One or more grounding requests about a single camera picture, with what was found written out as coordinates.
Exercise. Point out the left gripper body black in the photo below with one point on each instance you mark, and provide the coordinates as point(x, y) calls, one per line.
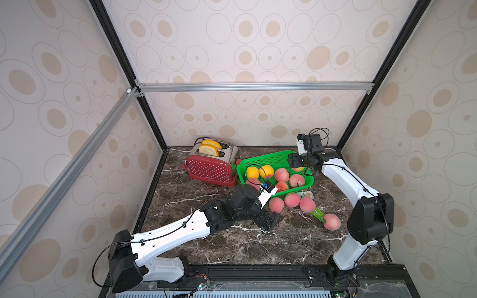
point(261, 220)

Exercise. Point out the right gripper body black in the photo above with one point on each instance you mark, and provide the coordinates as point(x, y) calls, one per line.
point(296, 161)

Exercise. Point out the orange red wrinkled peach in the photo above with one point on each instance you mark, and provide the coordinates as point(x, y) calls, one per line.
point(282, 186)

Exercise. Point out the pink peach with stem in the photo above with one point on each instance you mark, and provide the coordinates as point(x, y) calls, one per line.
point(254, 182)

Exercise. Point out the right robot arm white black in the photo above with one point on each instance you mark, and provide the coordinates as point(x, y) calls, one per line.
point(372, 217)

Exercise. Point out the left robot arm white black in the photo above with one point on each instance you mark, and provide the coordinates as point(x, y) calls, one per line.
point(133, 259)

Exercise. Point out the green plastic basket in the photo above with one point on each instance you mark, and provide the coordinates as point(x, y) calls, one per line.
point(276, 161)

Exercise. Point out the white drycake snack packet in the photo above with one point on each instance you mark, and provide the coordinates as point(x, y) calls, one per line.
point(306, 194)

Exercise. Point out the green snack packet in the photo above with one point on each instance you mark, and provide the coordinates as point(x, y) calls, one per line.
point(319, 215)

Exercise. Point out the pink peach with leaf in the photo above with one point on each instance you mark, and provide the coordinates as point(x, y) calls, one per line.
point(332, 222)

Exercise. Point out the red polka dot toaster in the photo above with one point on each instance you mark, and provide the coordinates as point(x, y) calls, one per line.
point(214, 170)

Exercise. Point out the bread slice in toaster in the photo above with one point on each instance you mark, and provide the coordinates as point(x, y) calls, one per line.
point(209, 150)
point(211, 143)

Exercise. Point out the horizontal aluminium bar back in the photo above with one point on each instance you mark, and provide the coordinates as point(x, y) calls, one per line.
point(246, 87)

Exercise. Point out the diagonal aluminium bar left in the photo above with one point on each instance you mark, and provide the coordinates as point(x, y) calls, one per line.
point(38, 216)

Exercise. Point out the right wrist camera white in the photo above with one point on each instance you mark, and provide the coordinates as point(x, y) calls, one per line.
point(300, 144)

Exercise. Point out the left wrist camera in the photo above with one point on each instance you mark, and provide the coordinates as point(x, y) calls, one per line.
point(267, 190)

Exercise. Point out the black front rail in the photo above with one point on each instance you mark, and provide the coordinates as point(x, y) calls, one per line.
point(281, 281)

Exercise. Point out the black frame post right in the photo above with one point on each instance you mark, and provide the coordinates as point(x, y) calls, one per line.
point(402, 38)

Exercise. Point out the black aluminium frame post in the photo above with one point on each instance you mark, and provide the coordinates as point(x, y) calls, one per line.
point(119, 52)

